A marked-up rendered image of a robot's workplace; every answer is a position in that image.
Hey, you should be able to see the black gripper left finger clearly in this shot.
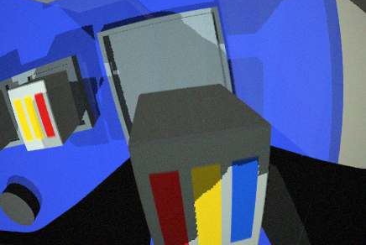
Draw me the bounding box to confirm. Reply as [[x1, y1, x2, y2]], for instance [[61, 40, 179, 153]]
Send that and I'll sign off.
[[0, 158, 152, 245]]

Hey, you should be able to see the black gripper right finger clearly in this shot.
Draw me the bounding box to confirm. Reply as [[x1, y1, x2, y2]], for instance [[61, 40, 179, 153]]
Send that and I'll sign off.
[[261, 145, 366, 245]]

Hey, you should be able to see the beige wall panel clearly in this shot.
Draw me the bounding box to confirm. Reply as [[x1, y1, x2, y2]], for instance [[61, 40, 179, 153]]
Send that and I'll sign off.
[[336, 0, 366, 169]]

